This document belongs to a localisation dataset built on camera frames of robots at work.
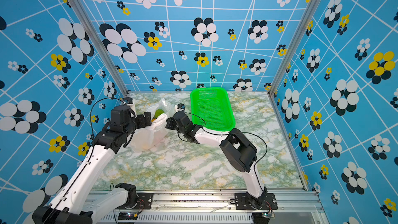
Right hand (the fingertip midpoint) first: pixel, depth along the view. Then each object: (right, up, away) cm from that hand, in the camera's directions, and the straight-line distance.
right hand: (166, 120), depth 87 cm
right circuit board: (+48, -42, -20) cm, 66 cm away
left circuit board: (-15, -44, -15) cm, 49 cm away
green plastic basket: (+28, +8, +24) cm, 38 cm away
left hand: (-9, +4, -11) cm, 15 cm away
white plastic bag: (-7, -9, -7) cm, 13 cm away
